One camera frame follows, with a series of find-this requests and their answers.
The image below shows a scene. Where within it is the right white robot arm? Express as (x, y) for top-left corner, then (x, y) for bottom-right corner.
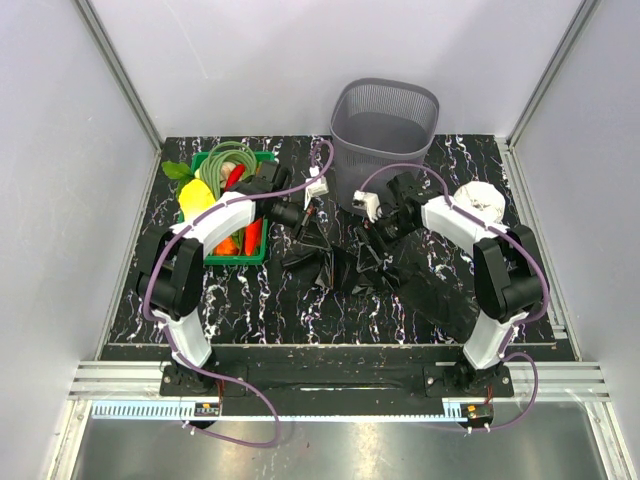
(352, 173), (550, 396)

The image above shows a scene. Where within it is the black trash bag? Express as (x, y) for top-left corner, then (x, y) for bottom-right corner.
(281, 223), (479, 343)

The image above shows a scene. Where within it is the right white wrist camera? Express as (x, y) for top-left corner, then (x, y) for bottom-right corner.
(352, 190), (382, 223)

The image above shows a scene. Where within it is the yellow white cabbage toy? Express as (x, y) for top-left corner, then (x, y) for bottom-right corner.
(178, 178), (216, 222)

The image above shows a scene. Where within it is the red chili pepper toy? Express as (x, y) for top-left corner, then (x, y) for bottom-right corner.
(224, 164), (246, 192)

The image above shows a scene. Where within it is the green plastic basket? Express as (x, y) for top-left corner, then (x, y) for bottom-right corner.
(174, 151), (276, 266)

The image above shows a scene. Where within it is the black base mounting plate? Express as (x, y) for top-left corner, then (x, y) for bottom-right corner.
(158, 344), (515, 399)

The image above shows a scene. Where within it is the orange pumpkin toy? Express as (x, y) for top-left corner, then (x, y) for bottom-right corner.
(213, 236), (240, 257)

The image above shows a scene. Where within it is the green long beans bundle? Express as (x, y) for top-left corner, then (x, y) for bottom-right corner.
(198, 141), (258, 199)

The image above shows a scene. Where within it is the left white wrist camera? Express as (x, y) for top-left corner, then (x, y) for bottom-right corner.
(304, 166), (329, 208)

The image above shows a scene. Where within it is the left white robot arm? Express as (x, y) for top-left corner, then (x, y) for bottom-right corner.
(135, 161), (325, 395)

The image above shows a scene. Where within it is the grey mesh trash bin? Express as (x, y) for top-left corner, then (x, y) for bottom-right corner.
(330, 78), (440, 214)

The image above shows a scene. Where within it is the green leafy vegetable toy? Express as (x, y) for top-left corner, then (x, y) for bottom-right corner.
(161, 161), (194, 193)

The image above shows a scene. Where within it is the purple cable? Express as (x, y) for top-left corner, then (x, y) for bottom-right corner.
(353, 163), (551, 434)
(142, 138), (337, 447)

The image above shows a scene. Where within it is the aluminium frame rail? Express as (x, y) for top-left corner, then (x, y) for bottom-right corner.
(71, 361), (610, 404)

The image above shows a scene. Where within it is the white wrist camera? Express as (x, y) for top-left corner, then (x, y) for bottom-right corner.
(304, 166), (329, 208)
(352, 190), (382, 223)

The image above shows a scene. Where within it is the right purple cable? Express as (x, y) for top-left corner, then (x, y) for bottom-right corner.
(353, 163), (551, 434)

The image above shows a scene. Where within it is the large orange carrot toy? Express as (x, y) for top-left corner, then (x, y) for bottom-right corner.
(244, 218), (263, 256)

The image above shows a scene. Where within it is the white crumpled paper roll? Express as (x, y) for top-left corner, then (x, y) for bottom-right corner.
(454, 181), (506, 223)

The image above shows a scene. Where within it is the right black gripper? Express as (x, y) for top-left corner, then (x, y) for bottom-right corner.
(354, 212), (418, 274)

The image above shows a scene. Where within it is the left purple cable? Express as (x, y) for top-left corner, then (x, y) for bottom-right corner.
(142, 138), (337, 447)

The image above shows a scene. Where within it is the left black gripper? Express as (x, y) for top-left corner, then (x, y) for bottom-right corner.
(270, 195), (330, 250)

